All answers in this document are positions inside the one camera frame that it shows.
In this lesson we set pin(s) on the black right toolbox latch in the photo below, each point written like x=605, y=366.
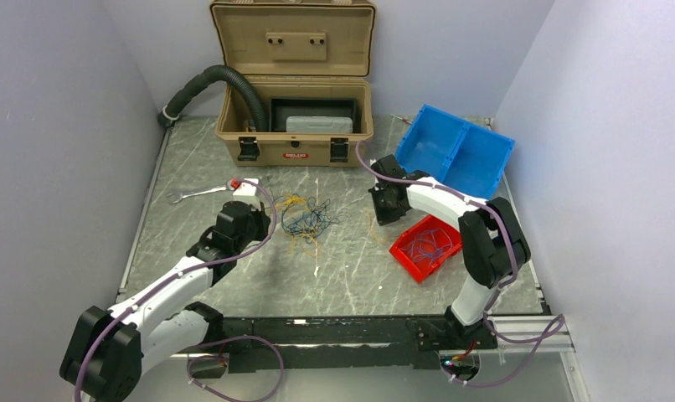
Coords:
x=339, y=150

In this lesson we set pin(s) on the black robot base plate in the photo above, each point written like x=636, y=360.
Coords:
x=418, y=341

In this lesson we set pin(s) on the silver combination wrench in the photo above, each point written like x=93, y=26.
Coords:
x=176, y=197

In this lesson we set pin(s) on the black left toolbox latch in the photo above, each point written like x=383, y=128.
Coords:
x=249, y=149

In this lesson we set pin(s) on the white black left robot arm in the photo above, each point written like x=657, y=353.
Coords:
x=113, y=379

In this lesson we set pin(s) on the small red screwdriver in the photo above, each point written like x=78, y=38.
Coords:
x=405, y=120

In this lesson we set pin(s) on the tan plastic toolbox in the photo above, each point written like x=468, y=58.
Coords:
x=295, y=49

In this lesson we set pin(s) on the red plastic bin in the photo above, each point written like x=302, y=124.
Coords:
x=423, y=249

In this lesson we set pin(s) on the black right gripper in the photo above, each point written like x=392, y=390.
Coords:
x=383, y=218

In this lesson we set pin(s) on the blue divided plastic bin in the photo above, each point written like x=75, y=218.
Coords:
x=460, y=154

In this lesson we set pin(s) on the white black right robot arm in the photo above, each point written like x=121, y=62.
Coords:
x=494, y=248

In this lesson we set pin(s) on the black tray in toolbox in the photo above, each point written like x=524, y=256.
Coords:
x=281, y=108

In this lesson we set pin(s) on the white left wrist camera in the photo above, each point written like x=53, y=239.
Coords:
x=246, y=192

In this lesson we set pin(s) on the grey case in toolbox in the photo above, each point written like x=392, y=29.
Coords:
x=319, y=124

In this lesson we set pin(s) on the black toolbox latch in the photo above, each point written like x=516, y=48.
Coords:
x=249, y=149
x=339, y=150

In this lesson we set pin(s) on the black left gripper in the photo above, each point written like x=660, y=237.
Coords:
x=264, y=221

